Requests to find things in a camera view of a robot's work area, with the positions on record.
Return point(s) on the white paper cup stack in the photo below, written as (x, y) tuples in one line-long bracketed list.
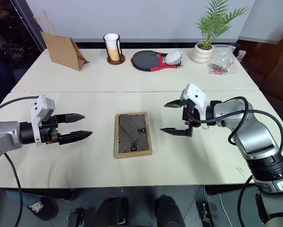
[(112, 46)]

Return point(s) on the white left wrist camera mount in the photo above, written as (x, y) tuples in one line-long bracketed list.
[(43, 104)]

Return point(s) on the brown paper bag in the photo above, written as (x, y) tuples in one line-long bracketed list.
[(63, 50)]

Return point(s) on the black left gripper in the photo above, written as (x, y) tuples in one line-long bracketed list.
[(48, 132)]

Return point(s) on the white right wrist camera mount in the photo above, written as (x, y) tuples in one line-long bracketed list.
[(196, 94)]

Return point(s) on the dark brown sofa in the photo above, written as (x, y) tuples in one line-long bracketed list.
[(271, 61)]

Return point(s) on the black table tennis paddle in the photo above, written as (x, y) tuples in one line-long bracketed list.
[(145, 60)]

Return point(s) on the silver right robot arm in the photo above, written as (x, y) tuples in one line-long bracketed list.
[(255, 137)]

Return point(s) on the black cup holder stand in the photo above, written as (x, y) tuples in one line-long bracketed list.
[(115, 61)]

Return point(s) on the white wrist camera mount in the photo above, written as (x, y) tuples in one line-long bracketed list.
[(196, 94), (43, 104)]

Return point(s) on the green palm plant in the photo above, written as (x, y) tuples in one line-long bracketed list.
[(214, 21)]

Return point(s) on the clear plastic parts bag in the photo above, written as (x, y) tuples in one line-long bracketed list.
[(223, 60)]

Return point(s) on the small red white object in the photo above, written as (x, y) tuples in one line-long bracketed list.
[(241, 55)]

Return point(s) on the black shoe white laces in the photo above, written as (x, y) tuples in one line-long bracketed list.
[(43, 209)]

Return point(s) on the wooden picture frame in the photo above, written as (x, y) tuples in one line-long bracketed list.
[(132, 134)]

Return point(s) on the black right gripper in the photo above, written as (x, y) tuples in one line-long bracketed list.
[(190, 118)]

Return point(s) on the dark rounded shape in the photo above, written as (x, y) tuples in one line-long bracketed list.
[(113, 212), (168, 211)]

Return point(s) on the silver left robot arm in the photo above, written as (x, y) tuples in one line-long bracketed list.
[(4, 134)]

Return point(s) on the white ribbed plant pot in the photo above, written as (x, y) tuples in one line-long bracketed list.
[(201, 53)]

